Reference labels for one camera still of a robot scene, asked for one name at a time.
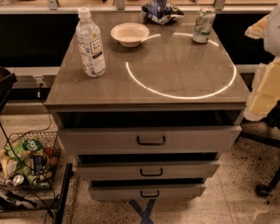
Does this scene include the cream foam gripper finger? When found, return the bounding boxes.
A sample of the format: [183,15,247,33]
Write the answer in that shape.
[244,57,280,121]

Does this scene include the top grey drawer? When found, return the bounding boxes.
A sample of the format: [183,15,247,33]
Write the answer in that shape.
[58,126,241,155]

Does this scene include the green 7up soda can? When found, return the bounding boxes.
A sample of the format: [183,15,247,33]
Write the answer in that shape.
[193,7,216,43]

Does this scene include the clear plastic water bottle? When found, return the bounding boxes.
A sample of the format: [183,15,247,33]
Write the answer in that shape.
[76,7,105,77]

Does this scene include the middle grey drawer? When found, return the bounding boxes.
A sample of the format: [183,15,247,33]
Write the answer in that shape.
[77,161,219,181]

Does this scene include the grey drawer cabinet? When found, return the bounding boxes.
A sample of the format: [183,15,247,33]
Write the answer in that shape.
[46,12,248,187]

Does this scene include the bottom grey drawer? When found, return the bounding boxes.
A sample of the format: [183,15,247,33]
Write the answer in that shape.
[89,184,206,201]

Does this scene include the green snack bag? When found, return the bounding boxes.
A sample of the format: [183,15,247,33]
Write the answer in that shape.
[5,137,44,175]

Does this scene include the black office chair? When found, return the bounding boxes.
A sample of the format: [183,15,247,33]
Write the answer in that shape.
[240,101,280,197]

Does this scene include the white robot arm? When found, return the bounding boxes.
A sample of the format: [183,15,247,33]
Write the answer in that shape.
[244,2,280,121]

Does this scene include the black stand leg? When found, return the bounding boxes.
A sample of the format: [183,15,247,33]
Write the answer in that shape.
[54,163,74,224]

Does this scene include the grey drawer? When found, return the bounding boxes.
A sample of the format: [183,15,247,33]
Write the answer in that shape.
[77,161,219,181]
[89,184,206,201]
[58,126,241,155]

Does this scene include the crumpled blue chip bag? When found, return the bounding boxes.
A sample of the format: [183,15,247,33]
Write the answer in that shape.
[141,0,184,25]

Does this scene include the silver can in basket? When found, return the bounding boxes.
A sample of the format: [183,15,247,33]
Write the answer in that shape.
[12,175,25,187]

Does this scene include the white paper bowl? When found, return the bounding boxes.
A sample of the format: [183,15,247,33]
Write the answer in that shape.
[111,22,149,48]

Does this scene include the wire basket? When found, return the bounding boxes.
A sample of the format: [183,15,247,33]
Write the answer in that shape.
[0,132,61,189]

